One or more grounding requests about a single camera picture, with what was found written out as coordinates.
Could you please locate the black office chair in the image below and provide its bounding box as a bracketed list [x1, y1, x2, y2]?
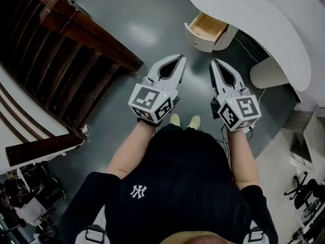
[283, 171, 325, 214]

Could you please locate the white large drawer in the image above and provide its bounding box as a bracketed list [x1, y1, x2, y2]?
[184, 11, 230, 53]

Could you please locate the person's pale shoe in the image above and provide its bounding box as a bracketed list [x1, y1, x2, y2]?
[170, 113, 182, 128]
[187, 114, 202, 131]

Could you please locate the white floor cable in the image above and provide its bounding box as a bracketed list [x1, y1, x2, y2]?
[233, 35, 267, 104]

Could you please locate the person's left pale shoe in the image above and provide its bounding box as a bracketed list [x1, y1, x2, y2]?
[170, 113, 182, 128]

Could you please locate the light wooden shelf unit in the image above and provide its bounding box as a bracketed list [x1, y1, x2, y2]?
[289, 103, 325, 168]

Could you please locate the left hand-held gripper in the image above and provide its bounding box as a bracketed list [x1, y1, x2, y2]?
[128, 54, 187, 128]

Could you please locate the person's black shirt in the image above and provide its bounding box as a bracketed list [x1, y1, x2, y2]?
[59, 123, 279, 244]

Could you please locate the white harness strap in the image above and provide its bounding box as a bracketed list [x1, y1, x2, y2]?
[244, 225, 264, 244]
[75, 223, 108, 244]

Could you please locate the person's right pale shoe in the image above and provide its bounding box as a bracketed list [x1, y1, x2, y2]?
[187, 114, 202, 131]

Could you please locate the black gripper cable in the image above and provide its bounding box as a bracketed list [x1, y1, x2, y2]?
[220, 125, 232, 168]

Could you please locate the dark wooden slatted frame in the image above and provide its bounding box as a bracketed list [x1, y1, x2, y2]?
[0, 0, 144, 168]

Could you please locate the person's left forearm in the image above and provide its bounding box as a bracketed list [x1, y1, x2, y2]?
[105, 119, 157, 180]

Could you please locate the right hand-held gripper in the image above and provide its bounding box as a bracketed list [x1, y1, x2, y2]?
[209, 58, 263, 132]

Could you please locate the black chair frame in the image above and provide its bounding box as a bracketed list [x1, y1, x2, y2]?
[19, 161, 67, 206]

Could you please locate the person's right forearm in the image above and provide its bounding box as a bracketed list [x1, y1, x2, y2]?
[225, 128, 260, 191]

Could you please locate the white curved desk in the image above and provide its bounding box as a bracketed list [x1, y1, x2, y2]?
[188, 0, 313, 93]

